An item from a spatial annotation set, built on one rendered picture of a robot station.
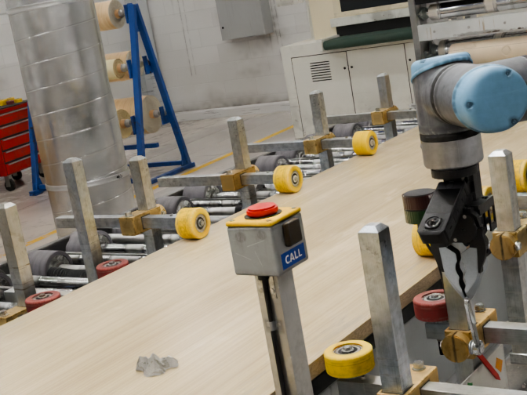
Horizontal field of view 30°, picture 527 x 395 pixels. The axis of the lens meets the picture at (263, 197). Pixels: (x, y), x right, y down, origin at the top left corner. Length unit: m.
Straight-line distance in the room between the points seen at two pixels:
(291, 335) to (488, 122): 0.39
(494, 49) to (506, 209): 2.50
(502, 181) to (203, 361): 0.65
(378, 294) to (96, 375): 0.54
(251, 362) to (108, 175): 3.99
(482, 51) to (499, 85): 3.04
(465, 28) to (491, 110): 3.05
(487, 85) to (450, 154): 0.17
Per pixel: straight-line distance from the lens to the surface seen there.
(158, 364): 1.68
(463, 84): 1.35
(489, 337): 1.77
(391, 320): 1.48
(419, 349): 2.05
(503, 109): 1.35
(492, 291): 2.38
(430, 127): 1.48
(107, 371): 1.75
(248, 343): 1.73
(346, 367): 1.58
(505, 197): 1.90
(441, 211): 1.47
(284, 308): 1.24
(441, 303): 1.76
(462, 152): 1.48
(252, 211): 1.21
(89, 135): 5.52
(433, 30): 4.45
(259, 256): 1.21
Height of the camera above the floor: 1.50
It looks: 12 degrees down
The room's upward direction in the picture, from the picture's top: 10 degrees counter-clockwise
